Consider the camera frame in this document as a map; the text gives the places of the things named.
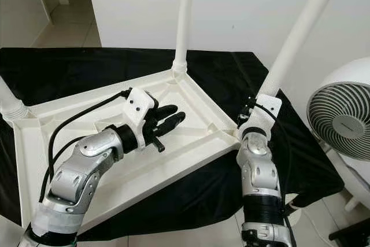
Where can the black floor stand foot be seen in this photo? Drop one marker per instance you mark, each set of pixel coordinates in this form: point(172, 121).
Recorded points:
point(350, 232)

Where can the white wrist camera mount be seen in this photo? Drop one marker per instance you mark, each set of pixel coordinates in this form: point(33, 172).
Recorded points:
point(141, 108)
point(264, 111)

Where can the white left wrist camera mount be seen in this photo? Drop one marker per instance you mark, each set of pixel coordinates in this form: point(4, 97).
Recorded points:
point(141, 108)

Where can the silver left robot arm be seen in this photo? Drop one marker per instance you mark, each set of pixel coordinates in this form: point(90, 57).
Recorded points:
point(87, 172)

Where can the white standing fan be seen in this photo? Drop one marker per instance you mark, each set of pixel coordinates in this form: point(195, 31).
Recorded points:
point(341, 120)

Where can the black table cloth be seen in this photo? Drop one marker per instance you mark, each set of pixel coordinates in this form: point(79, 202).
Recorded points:
point(69, 67)

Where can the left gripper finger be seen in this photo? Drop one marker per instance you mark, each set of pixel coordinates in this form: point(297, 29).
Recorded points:
point(165, 111)
point(171, 121)

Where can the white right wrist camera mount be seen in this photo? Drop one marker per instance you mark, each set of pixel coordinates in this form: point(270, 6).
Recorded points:
point(264, 111)

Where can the white plastic table top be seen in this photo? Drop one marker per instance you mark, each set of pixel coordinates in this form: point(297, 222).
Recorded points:
point(52, 143)

